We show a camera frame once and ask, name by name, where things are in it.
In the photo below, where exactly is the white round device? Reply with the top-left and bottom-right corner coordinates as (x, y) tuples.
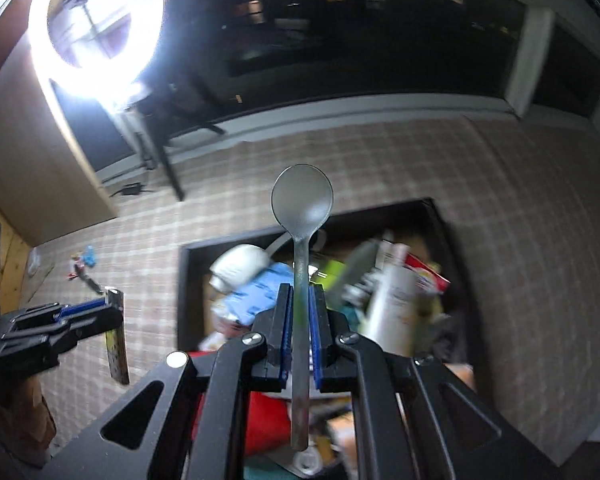
(209, 243), (274, 294)

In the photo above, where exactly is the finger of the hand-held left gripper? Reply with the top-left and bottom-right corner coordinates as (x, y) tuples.
(2, 301), (67, 336)
(42, 296), (127, 358)

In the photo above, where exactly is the red pouch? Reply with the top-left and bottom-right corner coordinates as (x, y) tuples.
(194, 351), (295, 457)

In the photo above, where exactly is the white bottle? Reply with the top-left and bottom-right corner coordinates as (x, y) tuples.
(364, 259), (422, 357)

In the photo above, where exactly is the ring light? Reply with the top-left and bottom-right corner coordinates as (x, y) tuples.
(26, 0), (167, 112)

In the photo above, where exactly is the wooden slat panel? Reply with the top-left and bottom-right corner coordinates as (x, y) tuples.
(0, 199), (37, 313)

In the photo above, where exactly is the patterned white snack packet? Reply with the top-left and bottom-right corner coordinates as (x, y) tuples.
(103, 287), (131, 387)

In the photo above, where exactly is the blue packet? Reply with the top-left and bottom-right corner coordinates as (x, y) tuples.
(224, 261), (297, 327)

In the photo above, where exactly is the wooden cabinet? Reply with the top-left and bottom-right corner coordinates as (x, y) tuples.
(0, 47), (119, 250)

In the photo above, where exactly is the black storage container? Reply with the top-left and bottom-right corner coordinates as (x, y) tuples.
(176, 197), (481, 480)

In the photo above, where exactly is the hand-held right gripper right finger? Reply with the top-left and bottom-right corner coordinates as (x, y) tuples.
(310, 284), (562, 480)

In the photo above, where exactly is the black tripod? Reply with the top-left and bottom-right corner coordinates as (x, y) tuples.
(130, 77), (227, 202)

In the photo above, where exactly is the grey metal spoon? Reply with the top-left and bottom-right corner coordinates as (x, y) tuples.
(271, 164), (335, 452)

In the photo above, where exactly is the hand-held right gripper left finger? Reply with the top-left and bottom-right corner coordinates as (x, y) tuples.
(40, 284), (294, 480)

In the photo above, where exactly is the red and white box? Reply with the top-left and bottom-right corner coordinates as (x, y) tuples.
(404, 252), (452, 295)

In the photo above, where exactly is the green packet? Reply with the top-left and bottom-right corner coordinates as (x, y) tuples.
(317, 259), (352, 292)

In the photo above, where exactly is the black pen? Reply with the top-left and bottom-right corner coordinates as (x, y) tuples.
(69, 260), (104, 296)

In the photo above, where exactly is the black power adapter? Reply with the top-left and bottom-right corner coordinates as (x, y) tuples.
(110, 183), (152, 197)

